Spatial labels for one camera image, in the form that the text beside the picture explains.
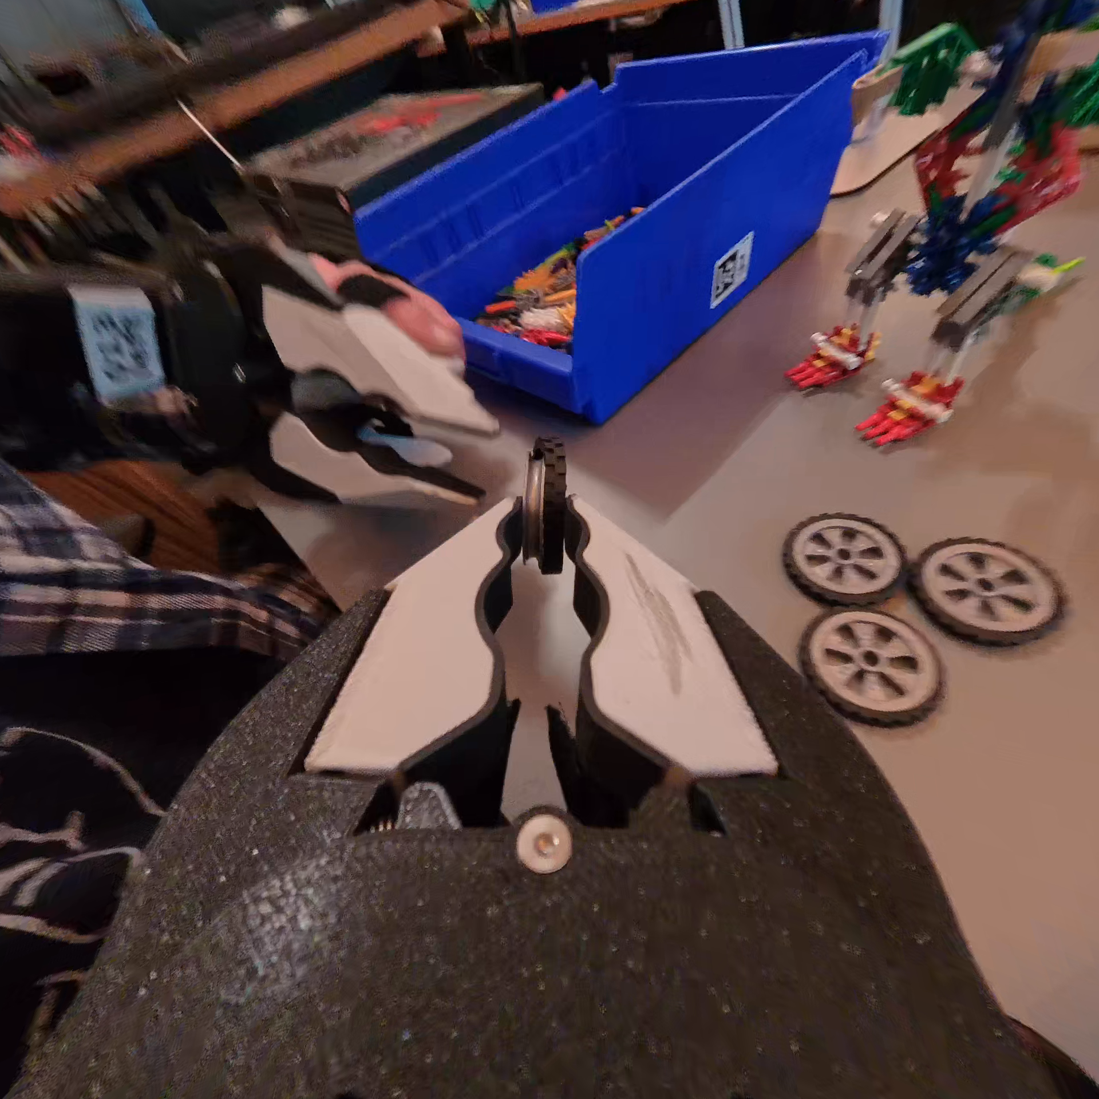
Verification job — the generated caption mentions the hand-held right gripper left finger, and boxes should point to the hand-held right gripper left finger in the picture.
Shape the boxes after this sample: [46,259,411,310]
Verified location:
[304,497,525,828]

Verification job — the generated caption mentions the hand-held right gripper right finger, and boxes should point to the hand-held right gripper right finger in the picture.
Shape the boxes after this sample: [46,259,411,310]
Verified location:
[549,497,777,828]

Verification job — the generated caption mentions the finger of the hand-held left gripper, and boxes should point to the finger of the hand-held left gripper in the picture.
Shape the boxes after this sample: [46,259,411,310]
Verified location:
[269,416,487,510]
[259,286,502,446]

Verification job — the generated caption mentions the grey toy wheel black tyre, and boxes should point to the grey toy wheel black tyre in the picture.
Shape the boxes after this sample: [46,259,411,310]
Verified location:
[797,607,945,729]
[781,512,908,605]
[910,536,1067,646]
[521,435,568,573]

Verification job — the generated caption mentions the person's left hand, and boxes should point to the person's left hand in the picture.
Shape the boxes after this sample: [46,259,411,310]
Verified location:
[308,252,470,362]

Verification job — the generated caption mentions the pile of colourful construction pieces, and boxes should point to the pile of colourful construction pieces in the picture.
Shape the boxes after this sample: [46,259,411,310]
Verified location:
[476,205,644,349]

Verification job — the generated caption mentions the dark flat case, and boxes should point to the dark flat case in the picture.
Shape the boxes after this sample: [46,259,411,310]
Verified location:
[244,82,545,258]

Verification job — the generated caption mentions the brown wooden shelf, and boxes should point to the brown wooden shelf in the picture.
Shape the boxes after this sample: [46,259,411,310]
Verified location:
[0,0,469,215]

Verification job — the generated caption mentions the person's plaid shirt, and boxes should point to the person's plaid shirt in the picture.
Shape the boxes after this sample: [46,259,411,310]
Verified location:
[0,463,338,658]

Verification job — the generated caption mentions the blue plastic bin white tag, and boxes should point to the blue plastic bin white tag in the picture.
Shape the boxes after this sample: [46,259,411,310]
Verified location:
[353,30,889,426]

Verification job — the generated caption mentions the person's dark printed t-shirt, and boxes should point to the person's dark printed t-shirt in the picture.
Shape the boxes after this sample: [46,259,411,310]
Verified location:
[0,652,283,1065]

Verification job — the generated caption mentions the colourful construction toy figure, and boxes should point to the colourful construction toy figure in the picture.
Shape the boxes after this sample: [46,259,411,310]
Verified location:
[783,0,1099,446]

